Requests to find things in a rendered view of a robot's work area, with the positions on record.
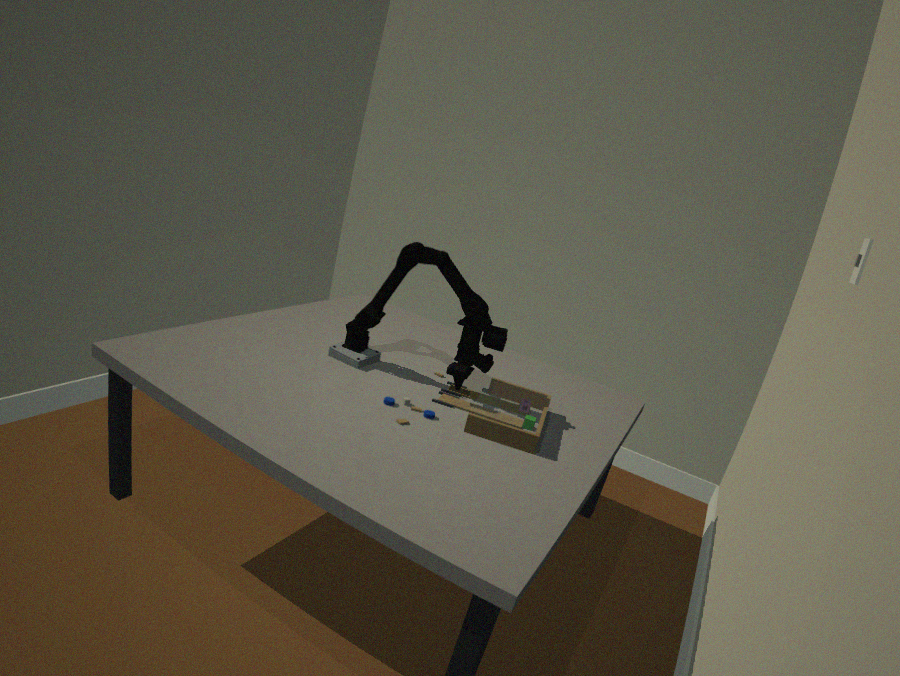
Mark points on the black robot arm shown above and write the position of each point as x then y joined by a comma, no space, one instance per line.
476,318

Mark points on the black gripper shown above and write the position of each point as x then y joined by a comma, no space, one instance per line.
461,370

